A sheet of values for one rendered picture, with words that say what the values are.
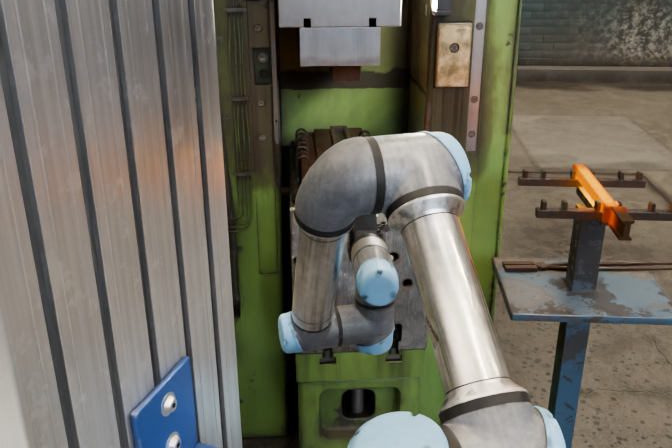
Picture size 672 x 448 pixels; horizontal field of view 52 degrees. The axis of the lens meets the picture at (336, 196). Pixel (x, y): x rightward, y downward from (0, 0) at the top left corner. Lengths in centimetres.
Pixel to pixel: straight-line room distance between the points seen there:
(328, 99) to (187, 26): 174
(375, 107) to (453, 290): 141
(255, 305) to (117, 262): 168
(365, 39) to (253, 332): 98
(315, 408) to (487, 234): 73
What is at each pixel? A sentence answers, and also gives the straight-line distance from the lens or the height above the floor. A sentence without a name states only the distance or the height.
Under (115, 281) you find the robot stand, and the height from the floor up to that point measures 138.
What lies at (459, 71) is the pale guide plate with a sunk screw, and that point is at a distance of 191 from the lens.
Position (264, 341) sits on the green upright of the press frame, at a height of 38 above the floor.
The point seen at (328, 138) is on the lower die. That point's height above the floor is 99.
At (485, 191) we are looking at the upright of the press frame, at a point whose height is 87.
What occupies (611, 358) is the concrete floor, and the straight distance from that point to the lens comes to 298.
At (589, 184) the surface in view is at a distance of 174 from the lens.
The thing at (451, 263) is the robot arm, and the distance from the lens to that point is 93.
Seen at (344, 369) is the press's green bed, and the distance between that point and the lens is 202.
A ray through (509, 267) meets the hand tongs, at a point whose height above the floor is 76.
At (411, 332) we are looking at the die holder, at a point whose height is 53.
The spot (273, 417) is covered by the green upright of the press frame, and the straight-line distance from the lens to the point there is 237.
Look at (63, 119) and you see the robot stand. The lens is 41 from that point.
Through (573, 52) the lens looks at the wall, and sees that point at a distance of 800.
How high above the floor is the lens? 159
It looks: 21 degrees down
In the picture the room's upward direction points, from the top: straight up
